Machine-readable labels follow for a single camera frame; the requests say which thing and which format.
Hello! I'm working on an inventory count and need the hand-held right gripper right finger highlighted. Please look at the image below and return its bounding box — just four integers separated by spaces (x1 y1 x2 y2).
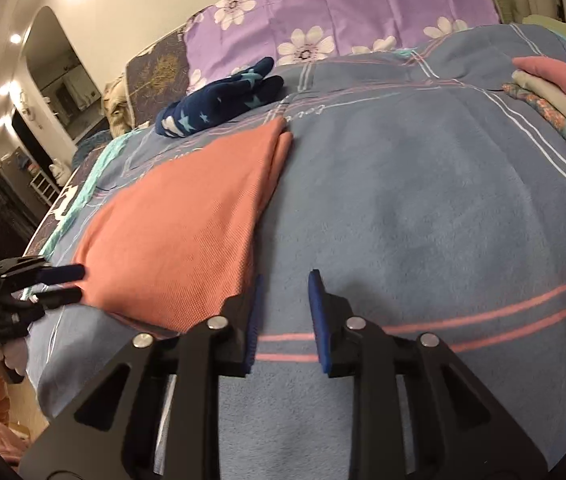
308 269 548 480

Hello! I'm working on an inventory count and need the dark sheet with white prints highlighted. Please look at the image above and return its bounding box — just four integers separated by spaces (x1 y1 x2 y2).
23 180 84 261

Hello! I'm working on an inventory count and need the dark tree-print cushion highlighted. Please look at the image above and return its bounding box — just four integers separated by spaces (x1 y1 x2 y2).
125 27 194 128

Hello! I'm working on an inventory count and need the cream folded garment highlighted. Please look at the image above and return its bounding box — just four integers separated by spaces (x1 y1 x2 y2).
510 70 566 153

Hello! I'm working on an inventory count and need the green cloth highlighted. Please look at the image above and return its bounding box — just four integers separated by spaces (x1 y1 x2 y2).
520 14 566 58

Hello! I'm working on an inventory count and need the blue plaid blanket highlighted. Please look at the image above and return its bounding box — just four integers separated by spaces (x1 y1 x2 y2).
25 22 566 480

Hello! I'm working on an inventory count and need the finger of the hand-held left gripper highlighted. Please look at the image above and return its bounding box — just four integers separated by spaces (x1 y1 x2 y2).
8 285 84 312
0 256 86 286

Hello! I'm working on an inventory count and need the teal knitted blanket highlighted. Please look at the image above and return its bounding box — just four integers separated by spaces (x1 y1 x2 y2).
40 132 131 261

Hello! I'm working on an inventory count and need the grey-blue knitted throw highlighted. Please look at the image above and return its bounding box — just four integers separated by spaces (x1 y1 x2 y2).
73 127 114 166

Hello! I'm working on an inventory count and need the white ladder rack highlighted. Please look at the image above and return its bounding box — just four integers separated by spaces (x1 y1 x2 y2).
33 170 61 206

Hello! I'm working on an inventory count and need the cream crumpled garment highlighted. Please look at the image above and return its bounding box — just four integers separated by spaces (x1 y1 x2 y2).
102 75 136 133

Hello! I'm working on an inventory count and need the salmon long-sleeve bear shirt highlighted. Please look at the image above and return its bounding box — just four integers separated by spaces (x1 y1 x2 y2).
72 117 294 335

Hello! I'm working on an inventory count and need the person's left hand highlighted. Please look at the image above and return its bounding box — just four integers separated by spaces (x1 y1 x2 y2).
0 337 28 385

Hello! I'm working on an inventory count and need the purple floral pillow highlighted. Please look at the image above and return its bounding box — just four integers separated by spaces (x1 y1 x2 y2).
183 0 501 93

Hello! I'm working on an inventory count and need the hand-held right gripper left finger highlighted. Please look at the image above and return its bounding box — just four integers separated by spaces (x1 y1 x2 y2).
18 274 266 480

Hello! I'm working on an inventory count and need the navy star-print folded garment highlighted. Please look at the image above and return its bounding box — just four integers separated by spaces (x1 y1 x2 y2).
155 56 284 139

